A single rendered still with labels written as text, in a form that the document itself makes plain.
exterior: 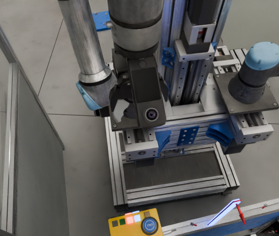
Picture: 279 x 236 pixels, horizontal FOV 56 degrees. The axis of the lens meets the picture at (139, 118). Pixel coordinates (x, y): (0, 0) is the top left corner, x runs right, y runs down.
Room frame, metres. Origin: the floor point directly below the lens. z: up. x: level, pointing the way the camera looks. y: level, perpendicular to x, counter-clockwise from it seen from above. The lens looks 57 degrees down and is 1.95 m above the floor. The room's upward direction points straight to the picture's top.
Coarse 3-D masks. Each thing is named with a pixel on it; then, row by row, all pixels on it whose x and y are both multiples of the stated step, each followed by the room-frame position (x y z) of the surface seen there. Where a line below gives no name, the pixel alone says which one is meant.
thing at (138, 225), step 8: (152, 208) 0.22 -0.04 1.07; (120, 216) 0.19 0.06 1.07; (128, 216) 0.19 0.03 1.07; (152, 216) 0.19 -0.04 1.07; (128, 224) 0.17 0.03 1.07; (136, 224) 0.17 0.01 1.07; (112, 232) 0.14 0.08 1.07; (120, 232) 0.14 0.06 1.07; (128, 232) 0.14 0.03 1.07; (136, 232) 0.14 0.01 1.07; (144, 232) 0.14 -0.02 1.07; (152, 232) 0.14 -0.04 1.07; (160, 232) 0.14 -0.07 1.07
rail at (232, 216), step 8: (272, 200) 0.30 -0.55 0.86; (240, 208) 0.27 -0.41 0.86; (248, 208) 0.27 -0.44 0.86; (256, 208) 0.27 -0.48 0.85; (264, 208) 0.27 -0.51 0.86; (272, 208) 0.27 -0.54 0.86; (208, 216) 0.24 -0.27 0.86; (224, 216) 0.24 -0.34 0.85; (232, 216) 0.24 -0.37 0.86; (248, 216) 0.24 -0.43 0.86; (256, 216) 0.25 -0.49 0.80; (176, 224) 0.21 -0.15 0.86; (184, 224) 0.21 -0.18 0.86; (200, 224) 0.21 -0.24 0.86; (216, 224) 0.21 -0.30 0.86; (224, 224) 0.21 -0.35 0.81; (176, 232) 0.18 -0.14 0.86; (184, 232) 0.18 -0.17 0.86; (192, 232) 0.18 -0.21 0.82
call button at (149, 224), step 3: (147, 219) 0.18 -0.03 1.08; (150, 219) 0.18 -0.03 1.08; (144, 222) 0.17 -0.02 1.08; (147, 222) 0.17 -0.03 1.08; (150, 222) 0.17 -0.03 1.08; (153, 222) 0.17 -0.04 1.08; (144, 225) 0.16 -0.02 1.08; (147, 225) 0.16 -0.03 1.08; (150, 225) 0.16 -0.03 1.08; (153, 225) 0.16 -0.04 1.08; (144, 228) 0.15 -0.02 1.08; (147, 228) 0.15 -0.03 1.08; (150, 228) 0.15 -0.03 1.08; (153, 228) 0.15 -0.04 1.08; (147, 231) 0.14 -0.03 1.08; (150, 231) 0.14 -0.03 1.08
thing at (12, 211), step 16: (0, 32) 0.94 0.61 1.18; (16, 64) 0.93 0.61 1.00; (16, 80) 0.83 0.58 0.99; (16, 96) 0.73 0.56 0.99; (16, 112) 0.65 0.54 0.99; (16, 128) 0.57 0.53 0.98; (16, 144) 0.50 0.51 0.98; (16, 160) 0.43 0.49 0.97; (16, 176) 0.36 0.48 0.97; (16, 192) 0.30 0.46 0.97; (16, 208) 0.24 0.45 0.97; (16, 224) 0.19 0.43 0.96
